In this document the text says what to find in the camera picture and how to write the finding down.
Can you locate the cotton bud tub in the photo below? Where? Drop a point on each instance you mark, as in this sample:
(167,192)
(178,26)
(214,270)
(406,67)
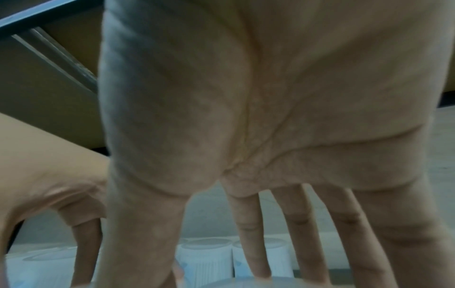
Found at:
(46,267)

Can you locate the person's left hand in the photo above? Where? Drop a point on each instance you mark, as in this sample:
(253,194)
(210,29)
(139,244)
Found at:
(42,174)

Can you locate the person's right hand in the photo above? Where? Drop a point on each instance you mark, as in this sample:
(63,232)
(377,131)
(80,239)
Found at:
(249,98)

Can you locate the group of cotton bud tubs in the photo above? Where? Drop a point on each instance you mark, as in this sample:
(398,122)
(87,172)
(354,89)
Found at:
(209,261)

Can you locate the black metal wooden shelf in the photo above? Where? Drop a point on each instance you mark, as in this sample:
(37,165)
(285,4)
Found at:
(53,98)

